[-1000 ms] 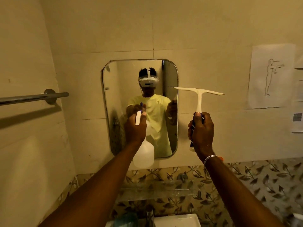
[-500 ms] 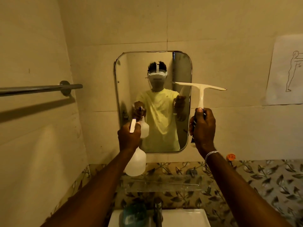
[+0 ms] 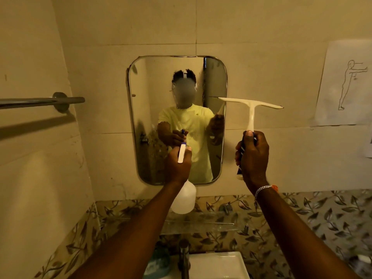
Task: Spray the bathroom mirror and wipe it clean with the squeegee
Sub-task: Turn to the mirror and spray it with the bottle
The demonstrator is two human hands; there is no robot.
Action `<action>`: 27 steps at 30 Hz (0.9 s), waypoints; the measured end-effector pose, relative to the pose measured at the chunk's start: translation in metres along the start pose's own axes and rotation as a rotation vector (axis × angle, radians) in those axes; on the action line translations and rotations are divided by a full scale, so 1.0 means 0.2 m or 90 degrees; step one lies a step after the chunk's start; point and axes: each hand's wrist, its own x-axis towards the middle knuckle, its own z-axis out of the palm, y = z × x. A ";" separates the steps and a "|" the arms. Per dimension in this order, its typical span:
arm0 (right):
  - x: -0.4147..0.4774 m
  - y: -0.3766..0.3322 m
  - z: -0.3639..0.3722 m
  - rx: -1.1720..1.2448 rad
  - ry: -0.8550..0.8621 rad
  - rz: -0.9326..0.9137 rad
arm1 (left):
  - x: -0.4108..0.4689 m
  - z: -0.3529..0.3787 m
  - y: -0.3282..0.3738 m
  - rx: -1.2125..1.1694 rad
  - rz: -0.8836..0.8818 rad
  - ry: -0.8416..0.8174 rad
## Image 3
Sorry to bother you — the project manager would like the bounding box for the white spray bottle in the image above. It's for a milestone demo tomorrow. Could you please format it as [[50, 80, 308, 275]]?
[[170, 129, 197, 215]]

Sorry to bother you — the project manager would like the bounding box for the metal towel bar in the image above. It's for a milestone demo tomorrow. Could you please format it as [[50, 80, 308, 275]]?
[[0, 92, 86, 114]]

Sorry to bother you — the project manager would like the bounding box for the white squeegee with dark grip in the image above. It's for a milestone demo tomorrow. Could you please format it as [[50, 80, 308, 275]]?
[[218, 97, 284, 181]]

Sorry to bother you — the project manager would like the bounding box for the person's left hand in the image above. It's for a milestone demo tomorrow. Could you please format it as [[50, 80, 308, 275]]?
[[165, 145, 193, 187]]

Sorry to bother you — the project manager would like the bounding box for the paper sheet with figure drawing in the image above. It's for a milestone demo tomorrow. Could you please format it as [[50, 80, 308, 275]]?
[[314, 39, 372, 127]]

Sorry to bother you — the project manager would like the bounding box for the metal faucet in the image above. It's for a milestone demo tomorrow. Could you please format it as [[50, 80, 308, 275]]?
[[177, 239, 191, 279]]

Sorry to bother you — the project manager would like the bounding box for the person's right forearm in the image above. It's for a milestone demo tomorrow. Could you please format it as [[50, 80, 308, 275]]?
[[252, 185, 354, 279]]

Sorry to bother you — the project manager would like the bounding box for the silver chain bracelet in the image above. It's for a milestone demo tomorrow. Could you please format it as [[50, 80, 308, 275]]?
[[254, 185, 273, 207]]

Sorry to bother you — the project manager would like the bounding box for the rounded wall mirror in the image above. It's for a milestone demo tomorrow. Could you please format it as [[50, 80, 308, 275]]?
[[127, 56, 228, 186]]

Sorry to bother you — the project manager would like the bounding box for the person's right hand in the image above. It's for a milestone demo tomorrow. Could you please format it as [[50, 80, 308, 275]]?
[[235, 130, 270, 188]]

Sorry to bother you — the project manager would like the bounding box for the person's left forearm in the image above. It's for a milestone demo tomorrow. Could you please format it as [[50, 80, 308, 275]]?
[[68, 181, 187, 279]]

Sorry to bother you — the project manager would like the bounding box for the clear glass shelf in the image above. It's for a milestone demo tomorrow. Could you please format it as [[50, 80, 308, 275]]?
[[161, 211, 236, 235]]

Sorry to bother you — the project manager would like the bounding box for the white sink basin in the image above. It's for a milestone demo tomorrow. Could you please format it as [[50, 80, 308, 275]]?
[[171, 251, 251, 279]]

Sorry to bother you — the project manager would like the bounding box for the green soap container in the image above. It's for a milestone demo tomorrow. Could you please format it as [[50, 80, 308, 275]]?
[[143, 242, 171, 279]]

